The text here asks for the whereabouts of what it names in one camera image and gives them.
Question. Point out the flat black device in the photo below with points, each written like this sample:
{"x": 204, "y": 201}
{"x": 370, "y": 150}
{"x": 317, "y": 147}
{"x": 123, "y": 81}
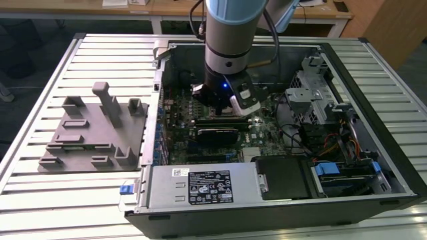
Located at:
{"x": 341, "y": 6}

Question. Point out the black expansion slot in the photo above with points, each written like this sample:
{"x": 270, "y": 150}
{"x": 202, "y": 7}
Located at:
{"x": 205, "y": 158}

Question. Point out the silver power supply unit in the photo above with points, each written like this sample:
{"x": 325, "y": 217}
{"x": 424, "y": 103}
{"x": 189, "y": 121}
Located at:
{"x": 161, "y": 185}

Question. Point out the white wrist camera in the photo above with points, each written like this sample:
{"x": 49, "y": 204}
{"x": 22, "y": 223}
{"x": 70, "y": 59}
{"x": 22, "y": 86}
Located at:
{"x": 249, "y": 106}

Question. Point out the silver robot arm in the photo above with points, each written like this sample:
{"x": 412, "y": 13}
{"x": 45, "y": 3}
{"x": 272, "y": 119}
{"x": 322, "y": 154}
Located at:
{"x": 228, "y": 42}

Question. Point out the wooden desk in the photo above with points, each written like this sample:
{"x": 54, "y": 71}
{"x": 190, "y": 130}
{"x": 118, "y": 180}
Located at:
{"x": 83, "y": 11}

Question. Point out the white paper box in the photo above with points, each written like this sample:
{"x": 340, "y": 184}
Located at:
{"x": 115, "y": 3}

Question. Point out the black RAM slot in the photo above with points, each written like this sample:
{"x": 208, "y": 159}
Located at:
{"x": 245, "y": 128}
{"x": 221, "y": 126}
{"x": 221, "y": 120}
{"x": 221, "y": 123}

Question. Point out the blue plastic tab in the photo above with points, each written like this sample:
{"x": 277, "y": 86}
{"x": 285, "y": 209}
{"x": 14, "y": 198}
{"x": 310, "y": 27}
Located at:
{"x": 377, "y": 167}

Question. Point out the small white box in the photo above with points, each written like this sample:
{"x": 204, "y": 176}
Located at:
{"x": 138, "y": 2}

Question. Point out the hard disk in blue carrier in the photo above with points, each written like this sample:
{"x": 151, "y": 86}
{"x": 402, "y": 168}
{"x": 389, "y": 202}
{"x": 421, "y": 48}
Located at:
{"x": 328, "y": 168}

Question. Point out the green RAM stick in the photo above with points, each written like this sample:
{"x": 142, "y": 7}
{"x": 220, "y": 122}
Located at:
{"x": 87, "y": 148}

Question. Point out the black plastic shroud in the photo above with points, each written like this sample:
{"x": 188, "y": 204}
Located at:
{"x": 284, "y": 177}

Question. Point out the metal drive cage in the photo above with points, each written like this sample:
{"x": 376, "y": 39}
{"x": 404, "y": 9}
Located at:
{"x": 304, "y": 97}

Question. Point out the CPU socket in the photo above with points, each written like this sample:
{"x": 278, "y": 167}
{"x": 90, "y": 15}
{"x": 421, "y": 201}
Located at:
{"x": 210, "y": 117}

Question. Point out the grey parts rack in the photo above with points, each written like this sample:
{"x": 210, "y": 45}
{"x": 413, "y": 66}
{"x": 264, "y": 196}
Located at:
{"x": 101, "y": 140}

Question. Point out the grey chair foot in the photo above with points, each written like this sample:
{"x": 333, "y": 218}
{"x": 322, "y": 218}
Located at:
{"x": 7, "y": 92}

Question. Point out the wooden cabinet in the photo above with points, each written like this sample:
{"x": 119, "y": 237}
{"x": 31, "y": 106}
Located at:
{"x": 394, "y": 25}

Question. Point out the blue board connector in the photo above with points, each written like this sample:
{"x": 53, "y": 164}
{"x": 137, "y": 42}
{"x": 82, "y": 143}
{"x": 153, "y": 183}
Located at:
{"x": 230, "y": 157}

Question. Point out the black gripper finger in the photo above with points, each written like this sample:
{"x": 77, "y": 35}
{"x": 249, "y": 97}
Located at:
{"x": 220, "y": 112}

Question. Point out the green motherboard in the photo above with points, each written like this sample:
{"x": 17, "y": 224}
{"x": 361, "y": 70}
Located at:
{"x": 268, "y": 120}

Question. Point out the black PC case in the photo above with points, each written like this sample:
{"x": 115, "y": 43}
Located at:
{"x": 268, "y": 220}

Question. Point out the blue case latch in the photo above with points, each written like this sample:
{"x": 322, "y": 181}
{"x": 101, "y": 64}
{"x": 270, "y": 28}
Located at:
{"x": 126, "y": 189}

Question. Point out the silver chipset heat sink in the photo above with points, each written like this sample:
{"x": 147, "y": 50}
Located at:
{"x": 253, "y": 152}

